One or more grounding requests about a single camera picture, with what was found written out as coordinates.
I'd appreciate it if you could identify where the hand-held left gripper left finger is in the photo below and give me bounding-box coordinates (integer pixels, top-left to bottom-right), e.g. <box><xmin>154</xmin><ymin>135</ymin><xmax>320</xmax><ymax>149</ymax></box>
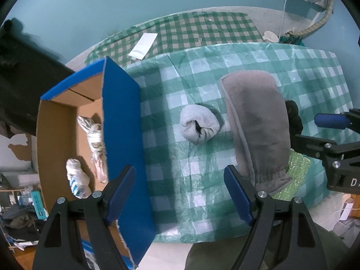
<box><xmin>32</xmin><ymin>164</ymin><xmax>137</xmax><ymax>270</ymax></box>

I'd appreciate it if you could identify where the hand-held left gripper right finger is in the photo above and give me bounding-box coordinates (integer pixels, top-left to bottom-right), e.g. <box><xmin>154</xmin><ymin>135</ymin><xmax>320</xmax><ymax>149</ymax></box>
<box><xmin>223</xmin><ymin>164</ymin><xmax>328</xmax><ymax>270</ymax></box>

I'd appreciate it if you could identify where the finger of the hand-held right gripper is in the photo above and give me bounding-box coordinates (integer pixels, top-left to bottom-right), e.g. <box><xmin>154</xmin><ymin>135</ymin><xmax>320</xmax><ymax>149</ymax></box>
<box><xmin>292</xmin><ymin>133</ymin><xmax>360</xmax><ymax>165</ymax></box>
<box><xmin>314</xmin><ymin>108</ymin><xmax>360</xmax><ymax>131</ymax></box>

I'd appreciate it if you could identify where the green sparkly cloth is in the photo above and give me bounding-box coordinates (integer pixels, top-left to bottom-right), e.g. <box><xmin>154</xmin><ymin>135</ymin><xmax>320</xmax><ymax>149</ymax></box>
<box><xmin>271</xmin><ymin>149</ymin><xmax>311</xmax><ymax>201</ymax></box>

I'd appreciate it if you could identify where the black sock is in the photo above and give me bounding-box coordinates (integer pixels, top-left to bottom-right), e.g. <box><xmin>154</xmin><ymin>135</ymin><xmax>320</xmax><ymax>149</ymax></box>
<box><xmin>284</xmin><ymin>100</ymin><xmax>304</xmax><ymax>141</ymax></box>

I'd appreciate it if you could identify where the white blue striped sock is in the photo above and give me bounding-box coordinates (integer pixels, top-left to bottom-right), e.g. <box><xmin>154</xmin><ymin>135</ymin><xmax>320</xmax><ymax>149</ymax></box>
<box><xmin>65</xmin><ymin>158</ymin><xmax>92</xmax><ymax>200</ymax></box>

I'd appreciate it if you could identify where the patterned sock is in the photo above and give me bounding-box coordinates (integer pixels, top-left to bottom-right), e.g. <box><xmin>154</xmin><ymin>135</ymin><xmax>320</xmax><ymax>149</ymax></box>
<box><xmin>77</xmin><ymin>115</ymin><xmax>109</xmax><ymax>183</ymax></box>

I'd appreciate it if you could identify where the grey fleece cloth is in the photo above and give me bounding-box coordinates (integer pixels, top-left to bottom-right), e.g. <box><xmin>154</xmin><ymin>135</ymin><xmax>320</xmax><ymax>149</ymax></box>
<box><xmin>218</xmin><ymin>70</ymin><xmax>294</xmax><ymax>197</ymax></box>

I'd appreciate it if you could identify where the blue cardboard box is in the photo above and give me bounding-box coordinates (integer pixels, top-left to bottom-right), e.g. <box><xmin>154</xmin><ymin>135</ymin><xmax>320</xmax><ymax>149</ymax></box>
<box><xmin>36</xmin><ymin>56</ymin><xmax>155</xmax><ymax>269</ymax></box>

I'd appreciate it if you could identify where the light grey sock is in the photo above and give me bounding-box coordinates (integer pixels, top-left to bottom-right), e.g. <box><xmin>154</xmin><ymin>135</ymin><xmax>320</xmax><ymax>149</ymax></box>
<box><xmin>179</xmin><ymin>104</ymin><xmax>221</xmax><ymax>146</ymax></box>

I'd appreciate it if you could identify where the white paper tag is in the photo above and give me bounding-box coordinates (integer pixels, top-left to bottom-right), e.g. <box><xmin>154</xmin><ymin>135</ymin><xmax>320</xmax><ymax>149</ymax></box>
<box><xmin>339</xmin><ymin>197</ymin><xmax>355</xmax><ymax>221</ymax></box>

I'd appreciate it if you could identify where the light green checked plastic tablecloth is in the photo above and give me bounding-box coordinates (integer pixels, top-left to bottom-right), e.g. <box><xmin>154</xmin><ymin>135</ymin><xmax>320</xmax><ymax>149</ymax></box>
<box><xmin>124</xmin><ymin>42</ymin><xmax>353</xmax><ymax>244</ymax></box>

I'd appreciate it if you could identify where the teal packet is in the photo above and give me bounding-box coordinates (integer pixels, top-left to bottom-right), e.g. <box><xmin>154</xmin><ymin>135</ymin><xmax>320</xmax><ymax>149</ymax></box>
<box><xmin>31</xmin><ymin>191</ymin><xmax>47</xmax><ymax>220</ymax></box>

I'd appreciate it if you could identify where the pile of floor clutter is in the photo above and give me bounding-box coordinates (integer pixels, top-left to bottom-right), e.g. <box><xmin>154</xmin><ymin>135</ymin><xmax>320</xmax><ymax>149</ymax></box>
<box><xmin>0</xmin><ymin>171</ymin><xmax>48</xmax><ymax>251</ymax></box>

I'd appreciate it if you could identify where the white paper slip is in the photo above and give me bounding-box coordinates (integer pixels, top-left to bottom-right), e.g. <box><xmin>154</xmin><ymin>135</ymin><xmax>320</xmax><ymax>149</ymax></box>
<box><xmin>128</xmin><ymin>33</ymin><xmax>159</xmax><ymax>60</ymax></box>

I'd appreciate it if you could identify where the dark green checked cloth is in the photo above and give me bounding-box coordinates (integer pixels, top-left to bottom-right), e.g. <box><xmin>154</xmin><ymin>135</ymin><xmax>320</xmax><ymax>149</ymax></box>
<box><xmin>86</xmin><ymin>11</ymin><xmax>263</xmax><ymax>68</ymax></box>

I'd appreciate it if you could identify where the braided beige hose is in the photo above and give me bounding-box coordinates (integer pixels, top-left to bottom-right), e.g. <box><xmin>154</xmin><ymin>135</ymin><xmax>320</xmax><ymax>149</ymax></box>
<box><xmin>292</xmin><ymin>0</ymin><xmax>335</xmax><ymax>36</ymax></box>

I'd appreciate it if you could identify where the white string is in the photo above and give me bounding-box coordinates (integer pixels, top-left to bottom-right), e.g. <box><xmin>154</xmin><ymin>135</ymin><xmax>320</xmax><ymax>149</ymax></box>
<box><xmin>280</xmin><ymin>0</ymin><xmax>289</xmax><ymax>44</ymax></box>

